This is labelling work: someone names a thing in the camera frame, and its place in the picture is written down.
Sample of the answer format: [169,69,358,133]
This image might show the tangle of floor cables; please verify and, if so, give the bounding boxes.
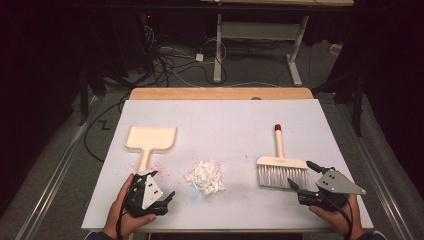
[143,24,231,88]

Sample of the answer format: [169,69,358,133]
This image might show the person's left hand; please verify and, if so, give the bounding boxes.
[103,173,157,240]

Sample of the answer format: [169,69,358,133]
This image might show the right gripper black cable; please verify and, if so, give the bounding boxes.
[328,197,355,240]

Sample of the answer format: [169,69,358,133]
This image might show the person's right hand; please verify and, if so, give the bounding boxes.
[309,194,367,240]

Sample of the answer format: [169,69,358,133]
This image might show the metal floor rail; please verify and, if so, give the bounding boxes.
[14,94,101,240]
[335,95,417,240]

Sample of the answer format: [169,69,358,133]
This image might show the dark metal stand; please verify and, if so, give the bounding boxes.
[77,64,92,128]

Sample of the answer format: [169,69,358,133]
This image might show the cream plastic dustpan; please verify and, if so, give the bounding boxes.
[123,125,178,174]

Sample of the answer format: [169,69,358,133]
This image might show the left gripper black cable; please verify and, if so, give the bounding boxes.
[115,186,134,240]

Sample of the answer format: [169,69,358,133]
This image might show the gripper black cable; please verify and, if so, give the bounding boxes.
[328,197,355,240]
[115,186,134,240]

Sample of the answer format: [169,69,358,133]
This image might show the small white box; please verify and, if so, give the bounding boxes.
[329,42,344,57]

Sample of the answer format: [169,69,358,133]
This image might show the pile of white paper scraps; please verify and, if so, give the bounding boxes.
[183,159,226,197]

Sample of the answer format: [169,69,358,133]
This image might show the wooden table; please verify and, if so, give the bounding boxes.
[128,87,315,101]

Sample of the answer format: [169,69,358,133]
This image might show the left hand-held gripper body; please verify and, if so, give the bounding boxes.
[124,172,170,218]

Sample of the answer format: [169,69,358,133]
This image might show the black floor cable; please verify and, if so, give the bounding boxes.
[83,99,130,165]

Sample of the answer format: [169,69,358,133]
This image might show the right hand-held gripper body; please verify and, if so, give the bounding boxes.
[297,168,367,212]

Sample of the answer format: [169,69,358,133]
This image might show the cream hand brush white bristles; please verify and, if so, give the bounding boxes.
[255,123,310,191]

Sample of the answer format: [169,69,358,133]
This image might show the white table cover sheet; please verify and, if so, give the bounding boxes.
[81,99,374,231]

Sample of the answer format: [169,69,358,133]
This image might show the white metal table frame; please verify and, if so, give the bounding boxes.
[199,0,355,87]

